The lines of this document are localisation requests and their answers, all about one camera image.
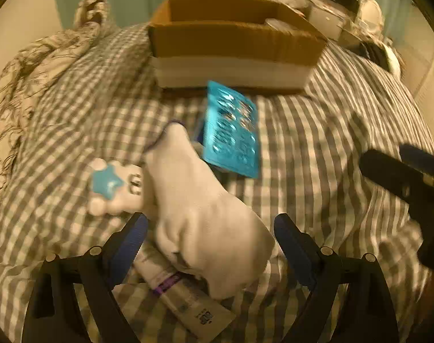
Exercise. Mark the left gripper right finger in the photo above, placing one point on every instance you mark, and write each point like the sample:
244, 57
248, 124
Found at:
367, 313

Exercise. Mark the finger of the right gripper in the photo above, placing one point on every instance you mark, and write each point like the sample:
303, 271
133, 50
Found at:
401, 180
420, 160

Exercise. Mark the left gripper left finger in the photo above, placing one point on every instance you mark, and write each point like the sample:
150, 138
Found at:
53, 313

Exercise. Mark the white star plush toy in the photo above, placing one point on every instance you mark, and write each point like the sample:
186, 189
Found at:
114, 188

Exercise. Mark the white purple cream tube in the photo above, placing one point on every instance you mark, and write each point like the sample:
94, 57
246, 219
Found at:
204, 317

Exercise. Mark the white sock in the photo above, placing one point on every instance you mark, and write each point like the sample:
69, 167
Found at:
200, 227

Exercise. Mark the blue blister pack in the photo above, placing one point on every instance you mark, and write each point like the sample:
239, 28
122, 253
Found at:
230, 140

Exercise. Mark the clear plastic bag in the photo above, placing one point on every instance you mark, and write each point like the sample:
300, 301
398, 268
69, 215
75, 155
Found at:
279, 25

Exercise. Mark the black white plush pillow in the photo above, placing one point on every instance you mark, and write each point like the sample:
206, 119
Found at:
381, 54

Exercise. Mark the white oval mirror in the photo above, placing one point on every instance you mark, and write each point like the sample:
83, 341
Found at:
371, 15

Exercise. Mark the brown cardboard box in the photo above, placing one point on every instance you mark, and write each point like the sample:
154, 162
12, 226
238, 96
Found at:
227, 41

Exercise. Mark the black white patterned blanket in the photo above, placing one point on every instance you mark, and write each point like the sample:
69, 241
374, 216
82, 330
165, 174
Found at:
26, 78

